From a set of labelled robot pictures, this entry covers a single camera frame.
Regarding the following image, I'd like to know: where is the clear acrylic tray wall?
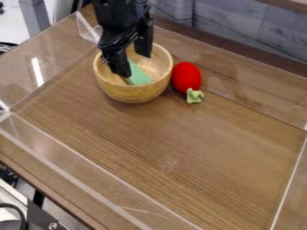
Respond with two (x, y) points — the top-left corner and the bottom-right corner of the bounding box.
(0, 16), (307, 230)

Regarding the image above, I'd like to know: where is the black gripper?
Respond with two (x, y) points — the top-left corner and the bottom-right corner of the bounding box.
(92, 0), (153, 78)

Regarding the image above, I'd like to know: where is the red plush strawberry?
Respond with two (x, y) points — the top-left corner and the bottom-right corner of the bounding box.
(170, 62), (204, 104)

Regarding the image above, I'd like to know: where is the black table leg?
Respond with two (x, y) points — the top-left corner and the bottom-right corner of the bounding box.
(31, 190), (43, 208)

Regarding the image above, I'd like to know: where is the black cable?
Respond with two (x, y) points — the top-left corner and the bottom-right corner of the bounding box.
(0, 202), (29, 230)

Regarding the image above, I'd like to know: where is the clear acrylic corner bracket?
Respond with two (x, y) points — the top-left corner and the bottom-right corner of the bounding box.
(76, 11), (102, 44)

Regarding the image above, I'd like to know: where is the green rectangular stick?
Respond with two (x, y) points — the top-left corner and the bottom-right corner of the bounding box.
(124, 58), (152, 85)

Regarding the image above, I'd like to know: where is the brown wooden bowl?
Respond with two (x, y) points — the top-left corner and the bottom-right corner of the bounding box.
(92, 43), (173, 104)

